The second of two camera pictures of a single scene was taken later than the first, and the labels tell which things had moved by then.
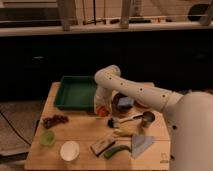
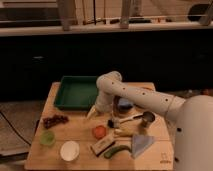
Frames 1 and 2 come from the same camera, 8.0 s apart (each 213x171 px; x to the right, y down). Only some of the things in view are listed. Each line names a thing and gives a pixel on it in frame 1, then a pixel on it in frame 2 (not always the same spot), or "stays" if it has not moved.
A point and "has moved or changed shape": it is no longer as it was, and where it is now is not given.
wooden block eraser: (102, 146) stays
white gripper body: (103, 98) stays
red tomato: (103, 111) has moved or changed shape
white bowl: (69, 150) stays
